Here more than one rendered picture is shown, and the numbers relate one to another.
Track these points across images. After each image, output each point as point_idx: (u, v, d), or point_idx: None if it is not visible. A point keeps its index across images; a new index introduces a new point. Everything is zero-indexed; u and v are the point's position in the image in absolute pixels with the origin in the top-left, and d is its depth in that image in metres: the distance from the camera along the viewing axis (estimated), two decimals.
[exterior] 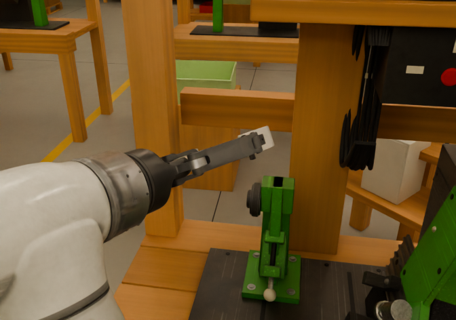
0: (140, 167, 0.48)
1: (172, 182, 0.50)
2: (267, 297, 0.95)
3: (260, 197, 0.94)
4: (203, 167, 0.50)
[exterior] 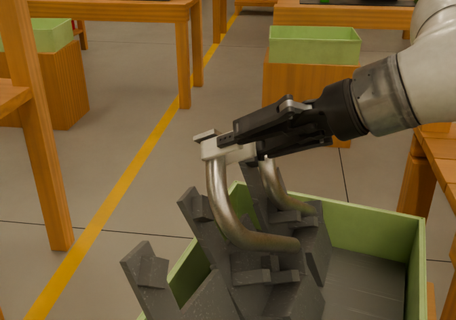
0: (352, 107, 0.52)
1: (320, 95, 0.55)
2: None
3: None
4: (282, 101, 0.55)
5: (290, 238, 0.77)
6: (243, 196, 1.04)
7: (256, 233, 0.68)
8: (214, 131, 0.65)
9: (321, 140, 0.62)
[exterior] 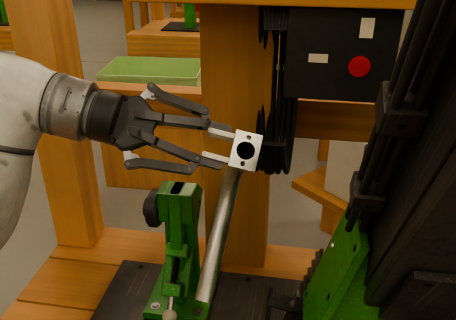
0: None
1: (124, 95, 0.64)
2: (164, 319, 0.83)
3: (155, 205, 0.83)
4: (156, 85, 0.65)
5: (201, 279, 0.72)
6: None
7: (217, 209, 0.75)
8: (235, 129, 0.64)
9: None
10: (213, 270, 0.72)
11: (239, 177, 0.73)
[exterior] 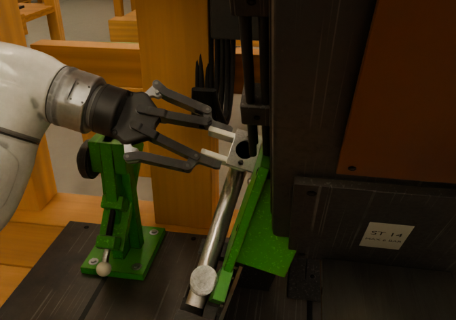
0: None
1: (129, 91, 0.66)
2: (98, 271, 0.82)
3: (88, 154, 0.81)
4: (161, 84, 0.67)
5: None
6: None
7: (216, 213, 0.74)
8: (237, 129, 0.64)
9: None
10: None
11: (239, 182, 0.73)
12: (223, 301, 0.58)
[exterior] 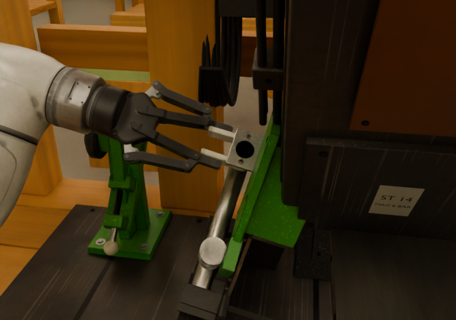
0: None
1: (129, 91, 0.66)
2: (105, 249, 0.82)
3: (96, 134, 0.82)
4: (161, 84, 0.67)
5: (193, 284, 0.70)
6: None
7: (216, 214, 0.74)
8: (237, 129, 0.64)
9: None
10: (206, 275, 0.70)
11: (239, 182, 0.73)
12: (233, 270, 0.58)
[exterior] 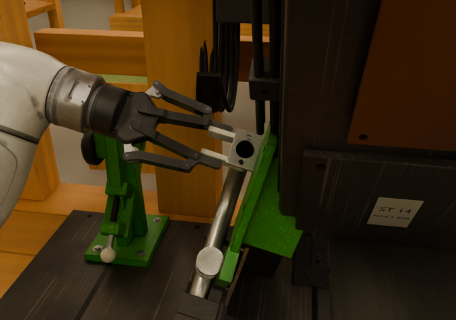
0: None
1: (129, 91, 0.66)
2: (102, 257, 0.82)
3: (92, 140, 0.81)
4: (161, 84, 0.67)
5: (193, 286, 0.69)
6: None
7: (215, 215, 0.74)
8: (237, 129, 0.64)
9: None
10: None
11: (239, 184, 0.73)
12: (230, 281, 0.58)
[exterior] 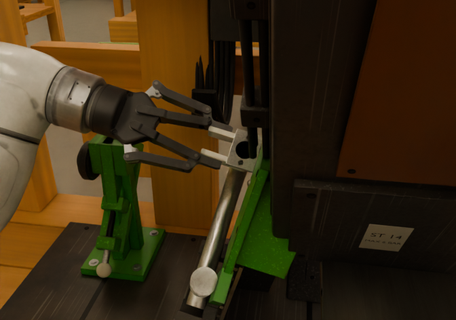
0: None
1: (129, 91, 0.66)
2: (98, 272, 0.82)
3: (88, 156, 0.81)
4: (161, 84, 0.67)
5: None
6: None
7: (216, 213, 0.74)
8: (236, 129, 0.64)
9: None
10: None
11: (239, 182, 0.73)
12: (223, 302, 0.58)
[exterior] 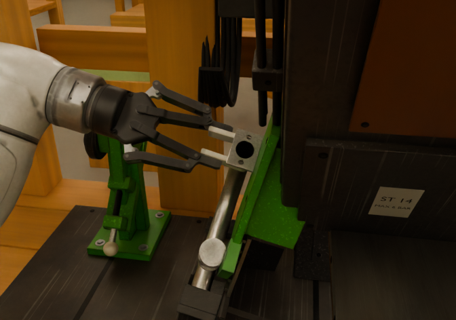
0: None
1: (129, 91, 0.66)
2: (104, 251, 0.82)
3: (95, 135, 0.81)
4: (161, 84, 0.67)
5: (193, 285, 0.70)
6: None
7: (216, 214, 0.74)
8: (237, 129, 0.64)
9: None
10: (206, 276, 0.70)
11: (239, 183, 0.73)
12: (233, 272, 0.58)
